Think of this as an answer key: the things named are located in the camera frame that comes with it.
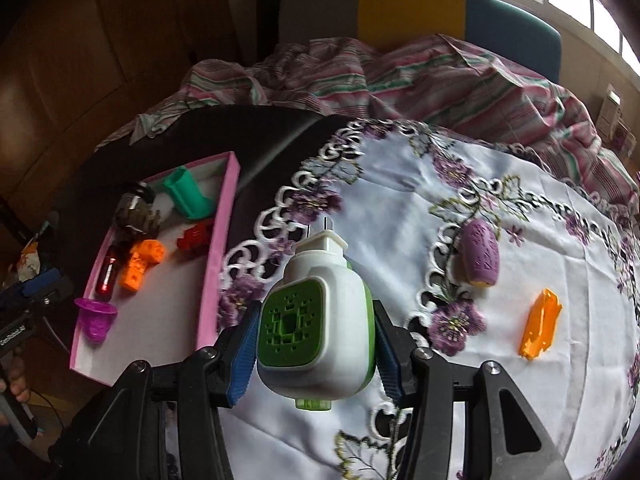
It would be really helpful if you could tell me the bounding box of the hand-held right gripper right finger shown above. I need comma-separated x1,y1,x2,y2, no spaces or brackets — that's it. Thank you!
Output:
372,300,573,480

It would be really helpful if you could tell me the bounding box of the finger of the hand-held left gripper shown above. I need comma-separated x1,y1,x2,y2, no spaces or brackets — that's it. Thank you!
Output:
0,267,75,313

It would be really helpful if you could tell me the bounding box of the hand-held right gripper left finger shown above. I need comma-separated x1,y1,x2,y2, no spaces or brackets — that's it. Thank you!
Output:
47,300,263,480

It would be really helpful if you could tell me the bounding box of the white green plug-in device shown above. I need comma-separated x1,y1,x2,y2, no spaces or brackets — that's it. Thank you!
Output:
256,217,377,411

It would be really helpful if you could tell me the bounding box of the magenta toy cup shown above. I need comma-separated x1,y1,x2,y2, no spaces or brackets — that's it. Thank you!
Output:
74,297,118,345

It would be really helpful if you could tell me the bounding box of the red cylinder case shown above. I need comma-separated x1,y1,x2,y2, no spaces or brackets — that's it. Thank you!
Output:
95,241,132,301

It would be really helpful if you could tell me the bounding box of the pink shallow box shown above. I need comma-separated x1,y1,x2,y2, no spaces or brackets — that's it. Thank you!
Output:
67,152,241,386

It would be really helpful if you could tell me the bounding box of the orange toy block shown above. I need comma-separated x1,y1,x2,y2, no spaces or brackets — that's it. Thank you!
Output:
119,239,165,293

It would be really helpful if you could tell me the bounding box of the red puzzle piece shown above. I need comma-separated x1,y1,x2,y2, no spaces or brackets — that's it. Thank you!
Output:
176,220,216,258

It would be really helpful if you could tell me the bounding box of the green toy shoe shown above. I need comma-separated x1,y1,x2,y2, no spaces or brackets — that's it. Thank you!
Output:
164,169,218,221

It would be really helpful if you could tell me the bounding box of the person's left hand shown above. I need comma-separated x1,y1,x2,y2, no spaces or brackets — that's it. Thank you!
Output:
0,357,33,406

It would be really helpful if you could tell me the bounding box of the colourful packet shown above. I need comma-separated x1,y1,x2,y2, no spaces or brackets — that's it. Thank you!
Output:
17,212,61,281

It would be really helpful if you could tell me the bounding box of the dark camouflage toy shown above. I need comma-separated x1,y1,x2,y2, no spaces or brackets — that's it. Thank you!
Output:
114,182,161,236

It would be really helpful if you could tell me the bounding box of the purple egg-shaped toy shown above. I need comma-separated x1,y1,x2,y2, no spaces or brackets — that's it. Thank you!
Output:
460,219,501,288

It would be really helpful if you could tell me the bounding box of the orange boat-shaped toy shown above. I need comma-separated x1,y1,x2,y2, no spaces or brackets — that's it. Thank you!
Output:
518,288,563,361

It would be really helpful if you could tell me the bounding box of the white embroidered floral tablecloth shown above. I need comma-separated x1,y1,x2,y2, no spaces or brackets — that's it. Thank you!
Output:
215,119,640,480

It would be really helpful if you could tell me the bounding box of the wooden cabinet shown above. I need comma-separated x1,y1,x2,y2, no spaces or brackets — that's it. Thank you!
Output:
0,0,261,221

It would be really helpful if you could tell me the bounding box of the pink green striped cloth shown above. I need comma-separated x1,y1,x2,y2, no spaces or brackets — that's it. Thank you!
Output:
95,34,640,211

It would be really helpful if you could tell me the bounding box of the small purple box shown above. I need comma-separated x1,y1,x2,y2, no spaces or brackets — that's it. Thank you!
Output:
611,122,637,155

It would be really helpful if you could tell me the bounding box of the white carton box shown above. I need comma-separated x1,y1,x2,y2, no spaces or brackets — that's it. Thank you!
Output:
598,84,626,133

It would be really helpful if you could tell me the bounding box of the colour block padded headboard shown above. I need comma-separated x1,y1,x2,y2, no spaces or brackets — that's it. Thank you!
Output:
256,0,563,83

